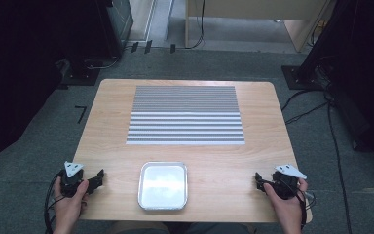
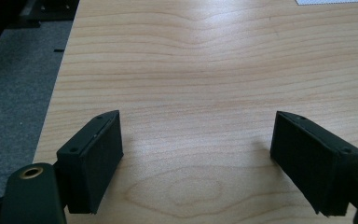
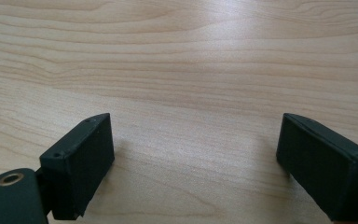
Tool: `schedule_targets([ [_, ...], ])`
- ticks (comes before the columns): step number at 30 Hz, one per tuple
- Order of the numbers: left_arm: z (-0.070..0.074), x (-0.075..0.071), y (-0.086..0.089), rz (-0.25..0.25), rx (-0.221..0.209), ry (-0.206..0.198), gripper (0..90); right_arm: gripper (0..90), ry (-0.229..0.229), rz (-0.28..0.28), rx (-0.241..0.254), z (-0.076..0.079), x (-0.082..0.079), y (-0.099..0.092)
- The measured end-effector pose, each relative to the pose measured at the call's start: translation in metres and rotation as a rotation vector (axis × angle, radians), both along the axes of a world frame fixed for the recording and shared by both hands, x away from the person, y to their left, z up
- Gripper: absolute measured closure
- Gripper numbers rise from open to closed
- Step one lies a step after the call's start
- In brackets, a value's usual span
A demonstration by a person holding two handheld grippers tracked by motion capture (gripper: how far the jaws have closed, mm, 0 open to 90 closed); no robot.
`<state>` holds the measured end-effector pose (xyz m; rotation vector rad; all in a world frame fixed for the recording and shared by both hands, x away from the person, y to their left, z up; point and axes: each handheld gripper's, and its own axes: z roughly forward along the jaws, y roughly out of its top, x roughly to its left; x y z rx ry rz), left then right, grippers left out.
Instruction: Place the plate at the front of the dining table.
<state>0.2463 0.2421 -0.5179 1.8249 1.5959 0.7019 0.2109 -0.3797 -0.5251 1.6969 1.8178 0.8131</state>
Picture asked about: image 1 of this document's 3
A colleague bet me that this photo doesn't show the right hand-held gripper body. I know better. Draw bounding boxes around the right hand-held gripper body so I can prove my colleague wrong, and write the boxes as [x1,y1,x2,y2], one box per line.
[270,163,308,201]

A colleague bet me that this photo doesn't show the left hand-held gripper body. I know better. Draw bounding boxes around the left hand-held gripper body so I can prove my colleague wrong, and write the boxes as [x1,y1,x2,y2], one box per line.
[59,161,86,198]

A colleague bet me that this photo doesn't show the person's right hand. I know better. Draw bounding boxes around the person's right hand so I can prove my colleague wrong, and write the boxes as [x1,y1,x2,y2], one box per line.
[263,177,309,226]

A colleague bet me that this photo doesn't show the person's left hand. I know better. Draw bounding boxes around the person's left hand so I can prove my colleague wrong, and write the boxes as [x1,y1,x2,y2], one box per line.
[52,175,91,226]

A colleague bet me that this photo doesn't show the square metal tray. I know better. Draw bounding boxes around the square metal tray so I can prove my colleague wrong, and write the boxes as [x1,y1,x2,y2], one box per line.
[137,161,189,212]

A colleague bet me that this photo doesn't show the grey white striped mat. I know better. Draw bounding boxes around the grey white striped mat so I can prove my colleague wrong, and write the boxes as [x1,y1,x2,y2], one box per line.
[125,85,246,146]

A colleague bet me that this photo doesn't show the dark curtain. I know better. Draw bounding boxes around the dark curtain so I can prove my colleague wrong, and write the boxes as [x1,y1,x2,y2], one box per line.
[300,0,374,165]
[0,0,111,176]

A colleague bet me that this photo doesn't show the dark equipment cabinet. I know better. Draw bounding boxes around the dark equipment cabinet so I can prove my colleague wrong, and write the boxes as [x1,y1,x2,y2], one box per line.
[95,0,134,60]

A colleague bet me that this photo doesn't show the light wooden desk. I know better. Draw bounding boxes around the light wooden desk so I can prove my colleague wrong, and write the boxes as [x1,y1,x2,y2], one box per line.
[184,0,336,54]

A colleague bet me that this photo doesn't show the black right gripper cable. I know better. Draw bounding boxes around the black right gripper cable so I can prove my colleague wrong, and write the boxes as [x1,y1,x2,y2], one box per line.
[281,180,318,230]

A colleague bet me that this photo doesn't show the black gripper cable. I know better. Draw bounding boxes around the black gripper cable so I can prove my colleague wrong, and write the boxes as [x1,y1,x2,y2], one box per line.
[281,180,318,230]
[43,171,64,234]

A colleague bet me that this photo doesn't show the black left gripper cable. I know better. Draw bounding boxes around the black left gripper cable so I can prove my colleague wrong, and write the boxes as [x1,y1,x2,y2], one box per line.
[43,171,64,234]

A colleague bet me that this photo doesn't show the long black floor cable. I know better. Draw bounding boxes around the long black floor cable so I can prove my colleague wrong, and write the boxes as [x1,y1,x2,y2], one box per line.
[324,94,354,234]

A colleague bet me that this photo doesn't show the black stand base plate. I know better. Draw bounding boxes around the black stand base plate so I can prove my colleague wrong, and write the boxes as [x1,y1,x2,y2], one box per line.
[280,64,326,92]
[59,66,101,87]

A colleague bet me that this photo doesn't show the thin black looped floor cable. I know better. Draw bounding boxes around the thin black looped floor cable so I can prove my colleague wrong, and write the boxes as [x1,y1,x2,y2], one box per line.
[83,45,134,71]

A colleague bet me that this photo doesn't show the black hanging cable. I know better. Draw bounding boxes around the black hanging cable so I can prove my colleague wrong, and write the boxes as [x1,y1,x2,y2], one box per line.
[186,0,206,51]

